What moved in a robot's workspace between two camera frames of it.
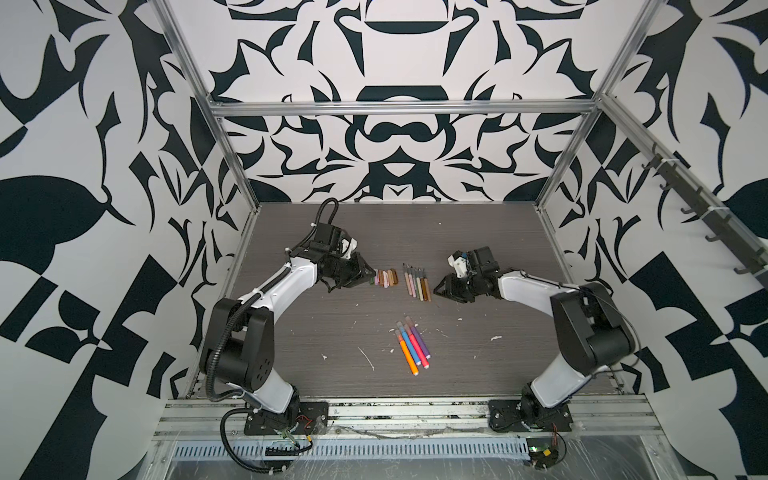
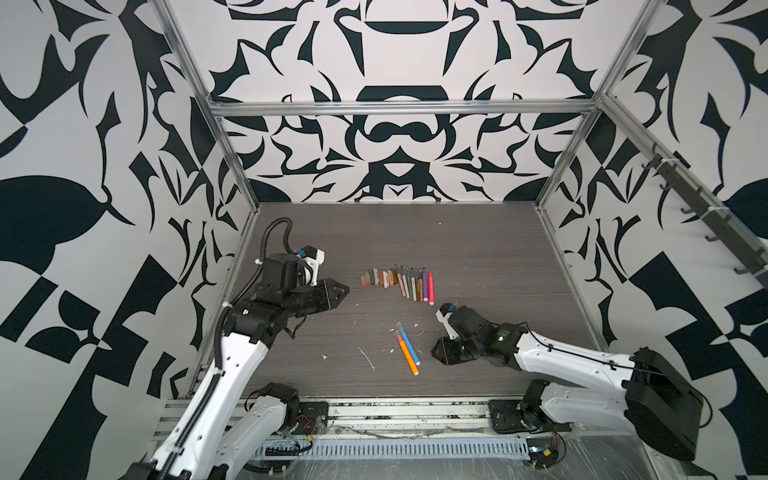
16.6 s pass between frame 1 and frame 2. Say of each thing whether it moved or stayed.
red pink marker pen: moved
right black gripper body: moved
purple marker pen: moved
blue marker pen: stayed
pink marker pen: moved
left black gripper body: moved
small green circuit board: stayed
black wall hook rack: stayed
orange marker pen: stayed
